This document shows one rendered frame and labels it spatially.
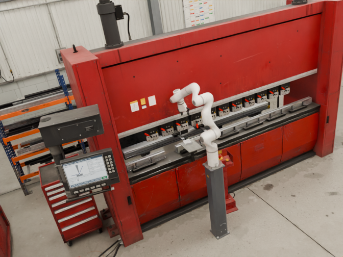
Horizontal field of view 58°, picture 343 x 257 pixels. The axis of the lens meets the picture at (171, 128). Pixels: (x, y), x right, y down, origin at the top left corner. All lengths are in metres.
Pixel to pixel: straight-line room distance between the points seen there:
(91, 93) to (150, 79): 0.71
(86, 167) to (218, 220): 1.72
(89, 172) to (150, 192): 1.19
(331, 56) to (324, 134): 1.19
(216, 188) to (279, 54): 1.94
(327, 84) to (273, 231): 2.16
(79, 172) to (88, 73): 0.90
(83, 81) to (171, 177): 1.64
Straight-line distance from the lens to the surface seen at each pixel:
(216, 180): 3.42
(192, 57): 3.57
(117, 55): 3.21
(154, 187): 3.85
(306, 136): 5.08
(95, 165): 2.85
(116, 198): 3.61
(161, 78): 3.45
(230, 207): 4.31
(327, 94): 4.90
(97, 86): 3.03
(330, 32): 4.68
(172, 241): 4.01
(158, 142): 4.02
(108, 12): 3.23
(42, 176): 3.99
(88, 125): 2.69
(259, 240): 3.97
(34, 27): 7.41
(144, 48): 3.30
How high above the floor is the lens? 2.93
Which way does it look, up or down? 27 degrees down
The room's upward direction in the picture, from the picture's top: 9 degrees counter-clockwise
